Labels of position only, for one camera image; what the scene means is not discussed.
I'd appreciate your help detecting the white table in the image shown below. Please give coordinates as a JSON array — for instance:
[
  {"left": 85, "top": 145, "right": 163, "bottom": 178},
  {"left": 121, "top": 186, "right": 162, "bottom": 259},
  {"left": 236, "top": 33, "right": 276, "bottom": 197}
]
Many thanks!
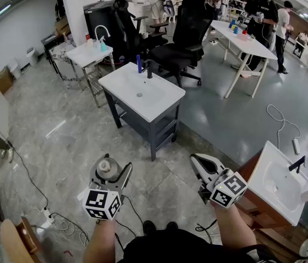
[{"left": 210, "top": 19, "right": 278, "bottom": 99}]

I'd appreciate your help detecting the person's left shoe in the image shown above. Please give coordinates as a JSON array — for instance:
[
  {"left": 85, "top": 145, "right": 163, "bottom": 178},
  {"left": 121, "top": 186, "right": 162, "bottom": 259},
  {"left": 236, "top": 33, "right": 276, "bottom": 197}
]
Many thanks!
[{"left": 142, "top": 220, "right": 156, "bottom": 236}]

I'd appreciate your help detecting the wooden chair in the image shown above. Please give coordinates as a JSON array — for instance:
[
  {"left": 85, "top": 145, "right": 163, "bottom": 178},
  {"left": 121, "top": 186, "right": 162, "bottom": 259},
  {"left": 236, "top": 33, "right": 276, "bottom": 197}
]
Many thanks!
[{"left": 0, "top": 216, "right": 43, "bottom": 263}]

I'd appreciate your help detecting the white power strip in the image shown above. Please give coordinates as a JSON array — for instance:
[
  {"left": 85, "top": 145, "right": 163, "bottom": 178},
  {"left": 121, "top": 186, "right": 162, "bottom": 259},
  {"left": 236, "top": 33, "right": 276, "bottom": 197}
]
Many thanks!
[
  {"left": 292, "top": 137, "right": 301, "bottom": 156},
  {"left": 42, "top": 207, "right": 57, "bottom": 225}
]

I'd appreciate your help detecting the cardboard box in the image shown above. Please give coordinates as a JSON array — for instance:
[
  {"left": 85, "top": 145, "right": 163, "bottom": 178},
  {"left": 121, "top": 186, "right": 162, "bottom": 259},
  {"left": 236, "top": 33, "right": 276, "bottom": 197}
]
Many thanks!
[
  {"left": 54, "top": 17, "right": 72, "bottom": 37},
  {"left": 0, "top": 66, "right": 15, "bottom": 94}
]

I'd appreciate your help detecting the steel sink stand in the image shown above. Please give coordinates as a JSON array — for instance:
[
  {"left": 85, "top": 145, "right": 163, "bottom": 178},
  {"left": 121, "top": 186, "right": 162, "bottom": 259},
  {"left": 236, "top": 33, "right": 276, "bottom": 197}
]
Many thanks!
[{"left": 68, "top": 53, "right": 117, "bottom": 109}]

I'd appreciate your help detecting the person's black shirt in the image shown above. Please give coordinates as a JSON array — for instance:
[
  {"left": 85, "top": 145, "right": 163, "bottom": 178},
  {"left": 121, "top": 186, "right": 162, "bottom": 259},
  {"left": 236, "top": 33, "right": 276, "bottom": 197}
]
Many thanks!
[{"left": 117, "top": 227, "right": 280, "bottom": 263}]

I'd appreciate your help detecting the marble top table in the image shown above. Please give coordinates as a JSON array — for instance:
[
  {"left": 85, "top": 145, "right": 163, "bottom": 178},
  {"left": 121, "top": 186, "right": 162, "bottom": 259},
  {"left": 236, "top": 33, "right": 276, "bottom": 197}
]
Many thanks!
[{"left": 40, "top": 34, "right": 75, "bottom": 82}]

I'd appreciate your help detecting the person's left forearm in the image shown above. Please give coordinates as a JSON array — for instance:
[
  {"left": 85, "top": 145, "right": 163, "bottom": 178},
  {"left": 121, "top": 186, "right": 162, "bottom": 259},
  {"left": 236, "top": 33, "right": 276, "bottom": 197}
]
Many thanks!
[{"left": 82, "top": 218, "right": 117, "bottom": 263}]

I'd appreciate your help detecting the black cabinet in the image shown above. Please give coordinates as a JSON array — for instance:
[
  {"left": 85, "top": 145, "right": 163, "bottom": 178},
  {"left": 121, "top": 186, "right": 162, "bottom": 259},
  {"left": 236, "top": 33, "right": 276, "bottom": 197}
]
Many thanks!
[{"left": 83, "top": 0, "right": 127, "bottom": 64}]

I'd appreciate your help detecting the white ceramic sink basin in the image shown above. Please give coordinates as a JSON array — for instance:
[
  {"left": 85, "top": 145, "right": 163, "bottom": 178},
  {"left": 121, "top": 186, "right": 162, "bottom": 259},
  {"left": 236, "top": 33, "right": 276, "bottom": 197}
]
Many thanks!
[{"left": 247, "top": 140, "right": 308, "bottom": 227}]

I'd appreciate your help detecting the black cable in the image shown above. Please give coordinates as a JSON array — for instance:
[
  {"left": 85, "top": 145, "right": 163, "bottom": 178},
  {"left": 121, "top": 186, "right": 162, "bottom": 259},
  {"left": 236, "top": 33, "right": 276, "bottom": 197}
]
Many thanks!
[
  {"left": 195, "top": 219, "right": 218, "bottom": 244},
  {"left": 0, "top": 111, "right": 49, "bottom": 211},
  {"left": 114, "top": 195, "right": 146, "bottom": 253}
]

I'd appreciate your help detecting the black faucet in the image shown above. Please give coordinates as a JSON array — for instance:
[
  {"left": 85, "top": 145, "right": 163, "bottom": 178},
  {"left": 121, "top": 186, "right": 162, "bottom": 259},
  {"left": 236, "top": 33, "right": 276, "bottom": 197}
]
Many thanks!
[
  {"left": 288, "top": 155, "right": 307, "bottom": 175},
  {"left": 142, "top": 59, "right": 155, "bottom": 79}
]

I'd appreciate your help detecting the white curved faucet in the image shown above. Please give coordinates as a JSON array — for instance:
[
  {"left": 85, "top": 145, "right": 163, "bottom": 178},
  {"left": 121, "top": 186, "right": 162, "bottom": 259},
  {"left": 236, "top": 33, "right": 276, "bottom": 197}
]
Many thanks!
[{"left": 94, "top": 25, "right": 112, "bottom": 42}]

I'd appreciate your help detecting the white cable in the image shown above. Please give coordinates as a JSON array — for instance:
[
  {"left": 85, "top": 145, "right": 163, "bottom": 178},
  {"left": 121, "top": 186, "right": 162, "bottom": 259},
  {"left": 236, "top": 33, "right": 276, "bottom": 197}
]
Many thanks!
[{"left": 266, "top": 104, "right": 302, "bottom": 151}]

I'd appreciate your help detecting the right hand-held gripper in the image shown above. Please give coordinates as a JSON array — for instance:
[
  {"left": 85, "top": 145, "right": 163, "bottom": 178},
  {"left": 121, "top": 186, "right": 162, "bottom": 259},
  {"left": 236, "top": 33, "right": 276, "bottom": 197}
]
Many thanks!
[{"left": 190, "top": 153, "right": 249, "bottom": 209}]

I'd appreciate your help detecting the person's right forearm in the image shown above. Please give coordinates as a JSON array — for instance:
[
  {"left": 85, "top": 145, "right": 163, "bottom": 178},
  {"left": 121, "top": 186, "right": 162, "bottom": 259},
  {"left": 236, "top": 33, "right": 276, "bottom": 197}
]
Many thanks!
[{"left": 213, "top": 201, "right": 257, "bottom": 250}]

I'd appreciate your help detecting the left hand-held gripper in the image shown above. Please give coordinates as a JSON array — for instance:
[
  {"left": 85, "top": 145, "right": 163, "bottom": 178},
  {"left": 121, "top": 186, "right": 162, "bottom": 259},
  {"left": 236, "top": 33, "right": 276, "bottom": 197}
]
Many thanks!
[{"left": 77, "top": 153, "right": 133, "bottom": 221}]

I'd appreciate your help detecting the white bin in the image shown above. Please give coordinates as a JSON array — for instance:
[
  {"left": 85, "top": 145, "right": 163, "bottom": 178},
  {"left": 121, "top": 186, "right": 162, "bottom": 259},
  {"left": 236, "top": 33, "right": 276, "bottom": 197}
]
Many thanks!
[
  {"left": 25, "top": 47, "right": 39, "bottom": 66},
  {"left": 8, "top": 61, "right": 22, "bottom": 80}
]

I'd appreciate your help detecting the dark grey sink cabinet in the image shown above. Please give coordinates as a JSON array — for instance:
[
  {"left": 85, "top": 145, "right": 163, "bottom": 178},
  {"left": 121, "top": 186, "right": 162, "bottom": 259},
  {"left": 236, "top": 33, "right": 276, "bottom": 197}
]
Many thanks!
[{"left": 103, "top": 88, "right": 182, "bottom": 162}]

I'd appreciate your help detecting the black office chair with headrest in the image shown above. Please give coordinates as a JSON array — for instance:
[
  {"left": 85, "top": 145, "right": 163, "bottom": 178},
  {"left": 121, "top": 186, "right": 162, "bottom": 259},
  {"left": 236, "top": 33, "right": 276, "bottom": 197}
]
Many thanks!
[{"left": 113, "top": 0, "right": 170, "bottom": 63}]

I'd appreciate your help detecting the black mesh office chair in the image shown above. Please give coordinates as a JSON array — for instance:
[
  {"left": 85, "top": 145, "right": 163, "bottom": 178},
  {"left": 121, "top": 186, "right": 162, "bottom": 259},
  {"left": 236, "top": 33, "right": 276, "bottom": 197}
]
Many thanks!
[{"left": 147, "top": 0, "right": 216, "bottom": 89}]

